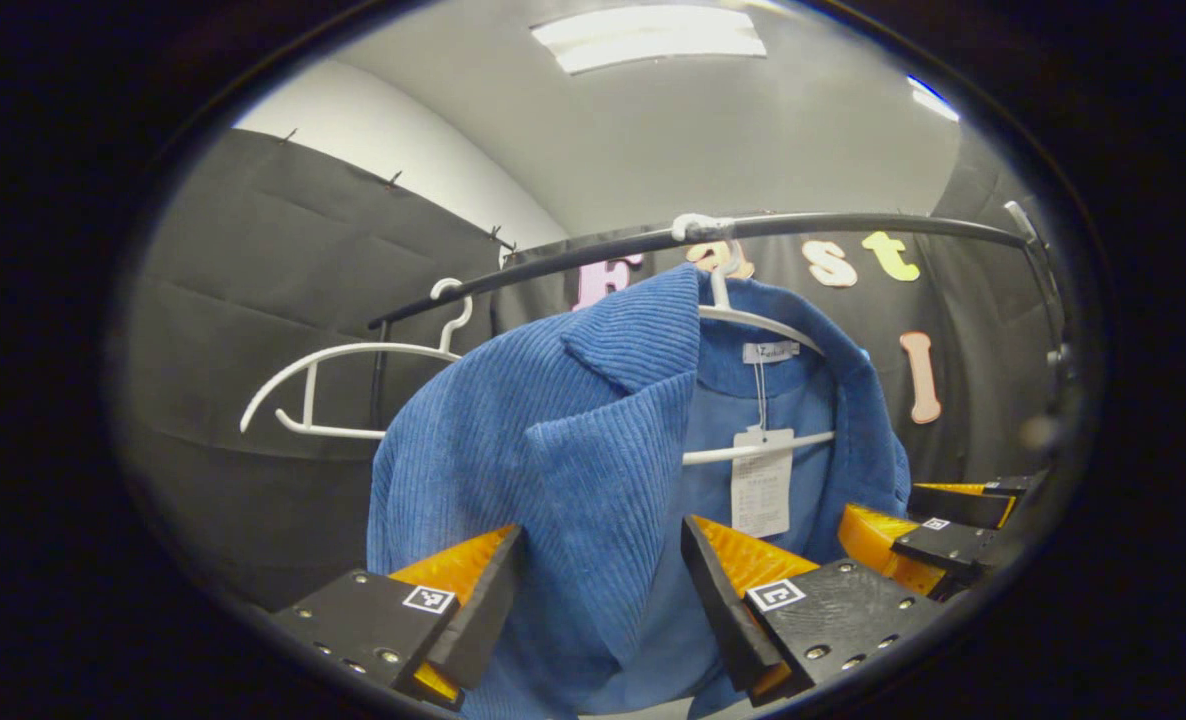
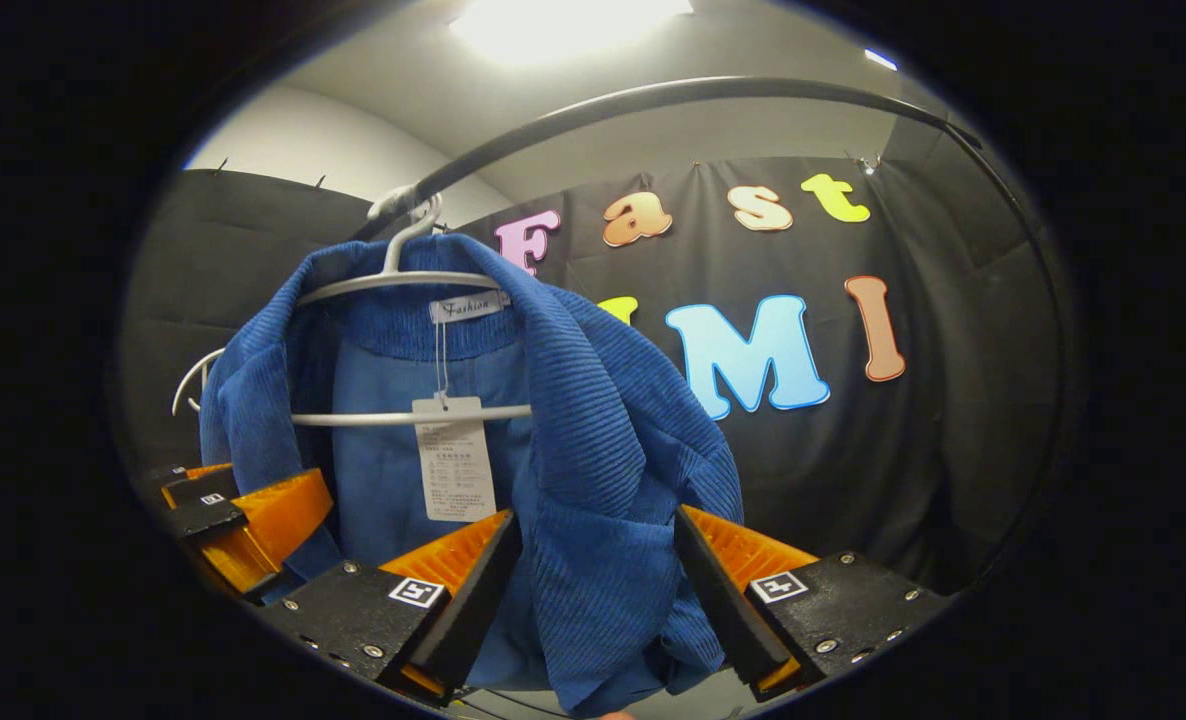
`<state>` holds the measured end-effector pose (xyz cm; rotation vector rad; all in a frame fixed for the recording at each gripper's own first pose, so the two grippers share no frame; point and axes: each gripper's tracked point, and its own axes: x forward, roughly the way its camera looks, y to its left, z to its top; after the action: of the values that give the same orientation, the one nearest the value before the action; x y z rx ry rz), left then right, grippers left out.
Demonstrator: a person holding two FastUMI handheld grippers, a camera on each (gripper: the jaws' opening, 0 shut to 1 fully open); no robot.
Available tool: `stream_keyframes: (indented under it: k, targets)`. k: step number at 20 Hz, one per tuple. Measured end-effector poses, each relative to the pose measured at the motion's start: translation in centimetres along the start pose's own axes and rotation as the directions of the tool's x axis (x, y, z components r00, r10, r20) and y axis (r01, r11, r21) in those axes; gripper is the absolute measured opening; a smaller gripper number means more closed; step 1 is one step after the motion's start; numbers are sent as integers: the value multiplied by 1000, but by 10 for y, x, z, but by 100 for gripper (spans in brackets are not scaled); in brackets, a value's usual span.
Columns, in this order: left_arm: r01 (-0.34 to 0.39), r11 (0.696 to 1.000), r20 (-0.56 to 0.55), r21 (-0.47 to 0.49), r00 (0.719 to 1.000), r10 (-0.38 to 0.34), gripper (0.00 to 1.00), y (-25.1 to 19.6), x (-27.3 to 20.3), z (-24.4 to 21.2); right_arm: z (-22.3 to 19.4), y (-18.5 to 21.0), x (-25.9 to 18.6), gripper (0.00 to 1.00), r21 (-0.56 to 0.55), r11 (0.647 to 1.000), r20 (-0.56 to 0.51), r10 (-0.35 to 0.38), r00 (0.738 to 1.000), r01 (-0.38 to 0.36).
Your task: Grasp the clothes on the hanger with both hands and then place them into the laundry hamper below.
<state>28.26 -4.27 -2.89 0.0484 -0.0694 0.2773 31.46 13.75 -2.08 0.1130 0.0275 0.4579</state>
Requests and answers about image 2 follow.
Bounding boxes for black metal clothes rack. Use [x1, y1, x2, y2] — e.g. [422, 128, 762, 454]
[348, 75, 1076, 591]

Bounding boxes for white paper garment tag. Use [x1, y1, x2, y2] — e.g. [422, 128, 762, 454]
[410, 394, 500, 524]

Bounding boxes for white clothes hanger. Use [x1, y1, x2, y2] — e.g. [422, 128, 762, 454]
[170, 347, 226, 417]
[288, 190, 536, 430]

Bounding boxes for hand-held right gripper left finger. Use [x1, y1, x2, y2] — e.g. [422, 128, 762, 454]
[253, 508, 524, 706]

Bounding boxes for large ceiling light panel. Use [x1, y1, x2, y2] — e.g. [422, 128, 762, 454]
[448, 0, 696, 67]

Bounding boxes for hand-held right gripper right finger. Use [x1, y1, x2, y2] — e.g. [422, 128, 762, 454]
[673, 503, 954, 703]

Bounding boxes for blue corduroy jacket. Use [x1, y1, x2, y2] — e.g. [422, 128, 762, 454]
[198, 232, 746, 717]

